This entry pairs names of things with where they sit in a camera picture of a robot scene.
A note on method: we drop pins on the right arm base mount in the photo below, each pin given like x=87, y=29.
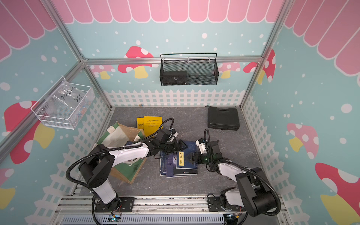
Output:
x=229, y=200

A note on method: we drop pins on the black plastic tool case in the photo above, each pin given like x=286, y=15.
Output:
x=223, y=118

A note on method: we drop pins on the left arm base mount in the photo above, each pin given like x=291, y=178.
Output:
x=119, y=204

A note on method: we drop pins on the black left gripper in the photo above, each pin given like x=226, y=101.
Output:
x=175, y=149

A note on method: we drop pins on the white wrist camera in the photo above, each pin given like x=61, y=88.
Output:
x=173, y=133
x=202, y=146

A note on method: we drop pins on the dark wolf cover book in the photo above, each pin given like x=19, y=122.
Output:
x=184, y=172

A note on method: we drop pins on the white wire basket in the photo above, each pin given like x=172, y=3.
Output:
x=37, y=109

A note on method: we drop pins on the dark blue barcode book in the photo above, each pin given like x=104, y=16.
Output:
x=170, y=165

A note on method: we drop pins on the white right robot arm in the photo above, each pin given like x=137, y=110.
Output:
x=254, y=192

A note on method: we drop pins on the blue book bottom of stack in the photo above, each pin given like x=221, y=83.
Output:
x=163, y=166

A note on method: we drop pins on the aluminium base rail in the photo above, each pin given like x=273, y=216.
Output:
x=158, y=210

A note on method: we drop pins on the yellow book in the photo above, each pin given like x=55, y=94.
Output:
x=151, y=124

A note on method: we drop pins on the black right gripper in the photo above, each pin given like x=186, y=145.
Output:
x=194, y=155

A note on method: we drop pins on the green circuit board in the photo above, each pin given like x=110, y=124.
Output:
x=114, y=219

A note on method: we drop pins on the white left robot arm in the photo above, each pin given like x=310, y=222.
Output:
x=96, y=167

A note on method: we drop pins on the clear plastic bag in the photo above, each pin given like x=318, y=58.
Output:
x=68, y=102

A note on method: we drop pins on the black wire mesh basket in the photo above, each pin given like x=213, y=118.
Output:
x=202, y=68

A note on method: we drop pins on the black box in basket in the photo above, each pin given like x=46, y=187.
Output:
x=169, y=78

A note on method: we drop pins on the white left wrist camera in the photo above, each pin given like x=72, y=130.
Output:
x=173, y=133

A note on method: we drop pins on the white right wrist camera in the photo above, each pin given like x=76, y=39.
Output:
x=202, y=146

